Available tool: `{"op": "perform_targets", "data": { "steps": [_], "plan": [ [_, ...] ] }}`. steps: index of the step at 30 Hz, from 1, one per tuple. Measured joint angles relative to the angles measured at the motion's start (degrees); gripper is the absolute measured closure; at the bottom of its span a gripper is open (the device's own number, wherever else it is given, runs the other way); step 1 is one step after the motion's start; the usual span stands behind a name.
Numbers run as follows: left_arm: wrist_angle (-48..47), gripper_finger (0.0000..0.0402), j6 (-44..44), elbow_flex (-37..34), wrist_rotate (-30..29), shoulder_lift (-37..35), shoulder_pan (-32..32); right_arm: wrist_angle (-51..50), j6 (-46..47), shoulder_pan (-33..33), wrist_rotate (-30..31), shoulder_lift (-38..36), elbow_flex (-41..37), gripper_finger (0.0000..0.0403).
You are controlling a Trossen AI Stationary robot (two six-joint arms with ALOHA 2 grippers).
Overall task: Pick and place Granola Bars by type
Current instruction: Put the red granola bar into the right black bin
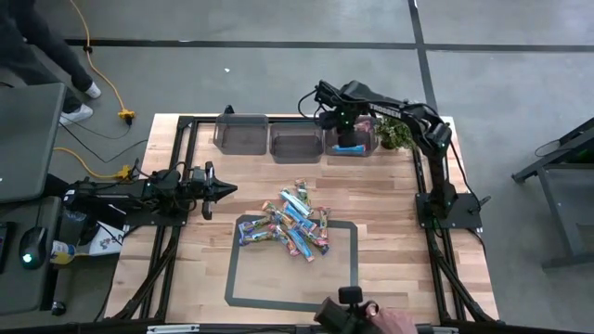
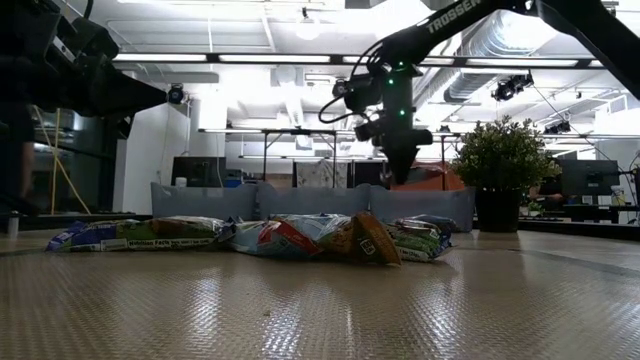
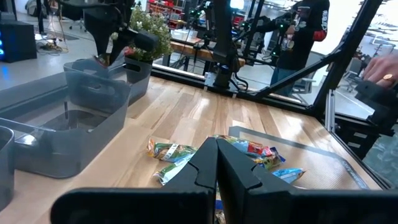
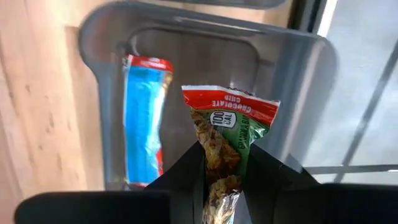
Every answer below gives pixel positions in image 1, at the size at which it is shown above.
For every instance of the person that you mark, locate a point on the person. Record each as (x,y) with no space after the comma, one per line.
(37,42)

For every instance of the plastic bottle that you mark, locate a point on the plastic bottle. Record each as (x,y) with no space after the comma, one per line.
(62,253)

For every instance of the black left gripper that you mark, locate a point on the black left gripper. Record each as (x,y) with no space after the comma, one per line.
(197,190)

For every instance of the translucent grey plastic bin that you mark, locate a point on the translucent grey plastic bin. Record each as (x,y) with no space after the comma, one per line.
(297,141)
(241,134)
(371,144)

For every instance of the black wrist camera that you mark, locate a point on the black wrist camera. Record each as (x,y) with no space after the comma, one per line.
(198,174)
(327,120)

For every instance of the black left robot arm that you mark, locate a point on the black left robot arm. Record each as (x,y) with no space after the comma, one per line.
(120,192)

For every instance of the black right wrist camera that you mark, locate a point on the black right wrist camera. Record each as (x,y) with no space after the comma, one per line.
(327,120)

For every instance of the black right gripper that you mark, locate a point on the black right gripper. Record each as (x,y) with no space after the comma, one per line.
(348,116)

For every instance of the person's hand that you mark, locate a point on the person's hand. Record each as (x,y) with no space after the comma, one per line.
(392,320)

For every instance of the grey desk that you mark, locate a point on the grey desk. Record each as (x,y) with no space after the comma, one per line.
(23,287)

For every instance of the green and orange granola bar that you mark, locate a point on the green and orange granola bar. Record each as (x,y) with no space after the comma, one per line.
(302,191)

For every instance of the small black round object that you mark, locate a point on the small black round object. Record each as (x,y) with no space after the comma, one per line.
(58,309)

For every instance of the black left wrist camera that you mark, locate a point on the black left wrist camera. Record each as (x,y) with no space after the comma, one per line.
(198,174)

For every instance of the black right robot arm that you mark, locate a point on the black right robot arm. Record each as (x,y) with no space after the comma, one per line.
(436,139)

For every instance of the black frame clip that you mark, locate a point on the black frame clip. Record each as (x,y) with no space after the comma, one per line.
(228,110)

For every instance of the green plant in black pot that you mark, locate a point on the green plant in black pot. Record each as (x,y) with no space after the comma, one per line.
(394,132)

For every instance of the white paper bag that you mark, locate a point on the white paper bag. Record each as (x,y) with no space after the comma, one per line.
(107,241)

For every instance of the black metal stand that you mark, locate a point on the black metal stand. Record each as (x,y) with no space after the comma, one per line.
(557,213)

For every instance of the black computer mouse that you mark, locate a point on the black computer mouse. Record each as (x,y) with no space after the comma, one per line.
(32,246)

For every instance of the grey side table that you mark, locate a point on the grey side table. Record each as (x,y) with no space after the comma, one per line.
(28,139)

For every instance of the black aluminium table frame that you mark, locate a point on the black aluminium table frame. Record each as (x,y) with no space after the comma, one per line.
(185,121)

